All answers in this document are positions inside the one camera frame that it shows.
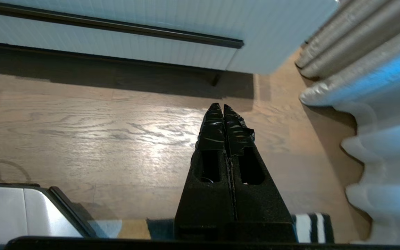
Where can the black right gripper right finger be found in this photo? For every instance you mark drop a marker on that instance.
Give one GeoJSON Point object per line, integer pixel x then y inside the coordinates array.
{"type": "Point", "coordinates": [259, 208]}

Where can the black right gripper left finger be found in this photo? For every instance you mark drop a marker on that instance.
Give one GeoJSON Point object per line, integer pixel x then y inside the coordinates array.
{"type": "Point", "coordinates": [203, 208]}

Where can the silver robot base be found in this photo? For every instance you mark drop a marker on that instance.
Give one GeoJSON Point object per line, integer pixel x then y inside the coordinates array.
{"type": "Point", "coordinates": [19, 215]}

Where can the cream TV cabinet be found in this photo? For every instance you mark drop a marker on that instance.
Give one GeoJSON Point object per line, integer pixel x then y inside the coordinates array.
{"type": "Point", "coordinates": [280, 34]}

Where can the black white striped rug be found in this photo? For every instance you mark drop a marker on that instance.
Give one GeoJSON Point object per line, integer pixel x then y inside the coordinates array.
{"type": "Point", "coordinates": [311, 227]}

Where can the grey curtain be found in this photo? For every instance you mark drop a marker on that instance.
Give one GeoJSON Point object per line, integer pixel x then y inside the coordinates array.
{"type": "Point", "coordinates": [377, 69]}

